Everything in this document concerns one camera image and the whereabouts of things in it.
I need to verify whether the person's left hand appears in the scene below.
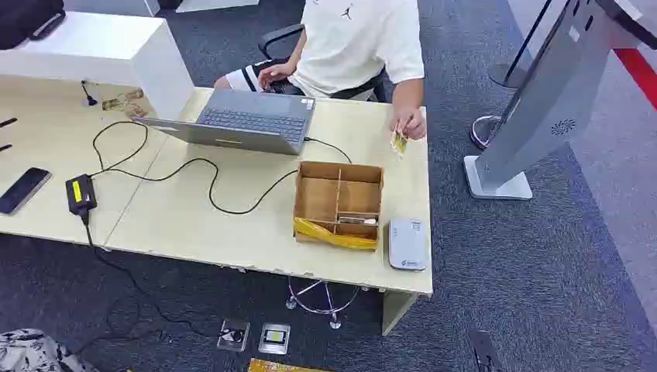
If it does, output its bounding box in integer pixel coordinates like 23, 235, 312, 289
388, 105, 428, 142

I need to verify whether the person's right hand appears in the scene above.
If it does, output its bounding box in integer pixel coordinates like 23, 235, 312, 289
256, 62, 298, 91

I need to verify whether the yellow printed card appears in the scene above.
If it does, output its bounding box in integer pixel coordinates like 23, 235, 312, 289
390, 128, 410, 158

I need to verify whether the black office chair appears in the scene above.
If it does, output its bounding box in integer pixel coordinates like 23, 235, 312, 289
256, 23, 392, 104

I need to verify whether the grey laptop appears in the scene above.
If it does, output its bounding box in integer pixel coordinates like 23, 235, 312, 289
130, 88, 317, 157

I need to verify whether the person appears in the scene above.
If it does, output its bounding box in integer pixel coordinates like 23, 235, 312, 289
212, 0, 426, 102

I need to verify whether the wooden card box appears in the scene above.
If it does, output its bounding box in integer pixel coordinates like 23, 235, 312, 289
293, 160, 385, 253

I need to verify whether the white card reader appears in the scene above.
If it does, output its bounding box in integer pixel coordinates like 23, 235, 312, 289
387, 217, 428, 273

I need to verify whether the grey kiosk stand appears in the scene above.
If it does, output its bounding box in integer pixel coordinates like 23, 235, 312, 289
463, 0, 657, 202

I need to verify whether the yellow tape strip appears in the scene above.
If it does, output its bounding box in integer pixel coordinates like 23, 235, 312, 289
293, 217, 379, 252

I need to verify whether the white cabinet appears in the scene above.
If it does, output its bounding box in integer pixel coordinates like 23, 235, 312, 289
0, 11, 195, 122

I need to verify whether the small black stand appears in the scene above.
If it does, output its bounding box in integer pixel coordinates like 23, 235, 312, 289
80, 79, 99, 108

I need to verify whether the pale desk leg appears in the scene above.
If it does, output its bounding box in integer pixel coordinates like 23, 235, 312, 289
380, 289, 420, 338

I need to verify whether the chrome stool base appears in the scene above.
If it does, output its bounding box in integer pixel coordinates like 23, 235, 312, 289
284, 276, 362, 331

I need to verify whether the black power adapter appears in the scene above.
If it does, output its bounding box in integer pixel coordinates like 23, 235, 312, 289
65, 174, 99, 217

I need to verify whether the black bag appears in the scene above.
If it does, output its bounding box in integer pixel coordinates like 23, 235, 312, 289
0, 0, 67, 51

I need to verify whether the floor socket box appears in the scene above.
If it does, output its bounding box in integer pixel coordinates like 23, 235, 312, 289
257, 322, 292, 357

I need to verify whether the floor socket with plug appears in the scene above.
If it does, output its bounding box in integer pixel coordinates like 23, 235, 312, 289
215, 319, 252, 353

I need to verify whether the black smartphone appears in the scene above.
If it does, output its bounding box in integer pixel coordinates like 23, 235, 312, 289
0, 167, 53, 216

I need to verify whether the yellow package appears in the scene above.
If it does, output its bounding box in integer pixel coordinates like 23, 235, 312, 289
247, 357, 331, 372

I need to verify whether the black white patterned fabric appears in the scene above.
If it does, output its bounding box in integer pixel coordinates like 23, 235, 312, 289
0, 328, 99, 372

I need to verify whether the chrome ring base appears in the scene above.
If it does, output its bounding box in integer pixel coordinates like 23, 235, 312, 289
469, 115, 504, 151

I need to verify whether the black laptop charger cable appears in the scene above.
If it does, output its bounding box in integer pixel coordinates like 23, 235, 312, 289
91, 120, 354, 217

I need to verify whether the black mains cable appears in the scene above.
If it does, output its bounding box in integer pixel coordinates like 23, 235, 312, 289
81, 212, 245, 344

